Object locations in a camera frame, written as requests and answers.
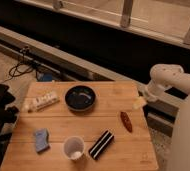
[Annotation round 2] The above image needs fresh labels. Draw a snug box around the black white striped box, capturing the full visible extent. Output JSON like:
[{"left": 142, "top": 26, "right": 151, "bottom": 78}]
[{"left": 88, "top": 130, "right": 114, "bottom": 160}]

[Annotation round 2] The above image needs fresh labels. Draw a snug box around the blue object on floor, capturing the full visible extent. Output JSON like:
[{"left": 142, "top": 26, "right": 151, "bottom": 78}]
[{"left": 38, "top": 73, "right": 53, "bottom": 82}]

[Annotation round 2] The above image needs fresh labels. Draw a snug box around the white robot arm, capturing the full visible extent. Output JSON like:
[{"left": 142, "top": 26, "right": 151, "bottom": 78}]
[{"left": 133, "top": 64, "right": 190, "bottom": 171}]

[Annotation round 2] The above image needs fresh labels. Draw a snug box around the white ceramic cup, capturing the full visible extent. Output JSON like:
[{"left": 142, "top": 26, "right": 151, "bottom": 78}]
[{"left": 63, "top": 136, "right": 85, "bottom": 161}]

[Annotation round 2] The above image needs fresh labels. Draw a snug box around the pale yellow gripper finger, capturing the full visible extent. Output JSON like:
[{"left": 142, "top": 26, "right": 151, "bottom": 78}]
[{"left": 132, "top": 96, "right": 147, "bottom": 110}]

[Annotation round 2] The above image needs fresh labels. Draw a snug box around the black cable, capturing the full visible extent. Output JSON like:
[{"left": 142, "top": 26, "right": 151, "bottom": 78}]
[{"left": 2, "top": 49, "right": 42, "bottom": 83}]

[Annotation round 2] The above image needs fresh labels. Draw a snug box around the blue sponge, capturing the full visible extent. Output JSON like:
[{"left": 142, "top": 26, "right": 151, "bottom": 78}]
[{"left": 34, "top": 128, "right": 49, "bottom": 153}]

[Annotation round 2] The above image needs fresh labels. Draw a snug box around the dark blue ceramic bowl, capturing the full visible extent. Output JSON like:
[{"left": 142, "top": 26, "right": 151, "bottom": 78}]
[{"left": 65, "top": 85, "right": 96, "bottom": 111}]

